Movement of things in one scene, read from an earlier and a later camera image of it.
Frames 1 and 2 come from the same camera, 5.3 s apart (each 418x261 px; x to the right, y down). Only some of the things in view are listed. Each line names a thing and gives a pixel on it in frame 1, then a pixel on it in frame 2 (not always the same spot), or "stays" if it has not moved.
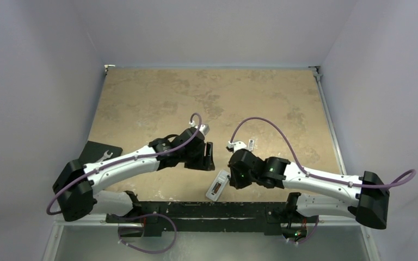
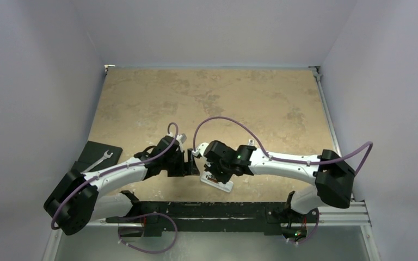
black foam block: x=93 y=151 stays
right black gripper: x=235 y=174 -> x=215 y=169
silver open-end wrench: x=106 y=155 stays
